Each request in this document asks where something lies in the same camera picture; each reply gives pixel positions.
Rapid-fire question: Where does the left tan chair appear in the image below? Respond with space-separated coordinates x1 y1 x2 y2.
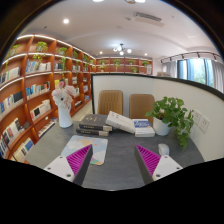
98 90 123 115

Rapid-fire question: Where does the white vase with pink flowers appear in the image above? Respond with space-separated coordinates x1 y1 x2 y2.
52 81 76 128

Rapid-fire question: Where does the dark hardcover book bottom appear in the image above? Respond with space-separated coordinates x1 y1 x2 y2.
76 127 109 136

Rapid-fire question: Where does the white wall power socket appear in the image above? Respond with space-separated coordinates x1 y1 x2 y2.
199 116 210 132

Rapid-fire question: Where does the white leaning book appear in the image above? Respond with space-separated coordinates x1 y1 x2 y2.
106 111 135 133

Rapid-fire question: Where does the green potted plant white pot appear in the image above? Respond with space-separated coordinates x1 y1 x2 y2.
146 96 194 151

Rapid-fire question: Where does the white partition panel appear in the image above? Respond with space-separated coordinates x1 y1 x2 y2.
90 73 224 163

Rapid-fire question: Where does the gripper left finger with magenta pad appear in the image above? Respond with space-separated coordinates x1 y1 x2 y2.
44 145 93 186

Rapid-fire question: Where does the dark hardcover book top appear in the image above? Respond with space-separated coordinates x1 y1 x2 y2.
79 114 112 131

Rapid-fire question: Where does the tan chair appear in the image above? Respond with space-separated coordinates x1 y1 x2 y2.
98 90 123 115
129 94 155 123

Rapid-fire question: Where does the blue and white book stack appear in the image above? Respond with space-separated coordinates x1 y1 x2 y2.
133 119 155 137

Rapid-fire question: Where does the orange wooden bookshelf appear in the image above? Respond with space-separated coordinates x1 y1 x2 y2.
0 34 153 161

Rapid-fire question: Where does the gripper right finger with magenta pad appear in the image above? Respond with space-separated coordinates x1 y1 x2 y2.
134 145 182 184

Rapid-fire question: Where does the dark hardcover book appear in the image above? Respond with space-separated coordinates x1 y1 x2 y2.
76 127 109 136
79 114 112 131

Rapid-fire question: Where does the ceiling chandelier lamp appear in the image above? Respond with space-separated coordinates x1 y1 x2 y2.
113 43 132 56

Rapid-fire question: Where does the small white computer mouse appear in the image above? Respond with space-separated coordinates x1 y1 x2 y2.
158 143 170 155

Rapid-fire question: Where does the right tan chair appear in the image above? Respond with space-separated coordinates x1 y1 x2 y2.
129 94 155 123

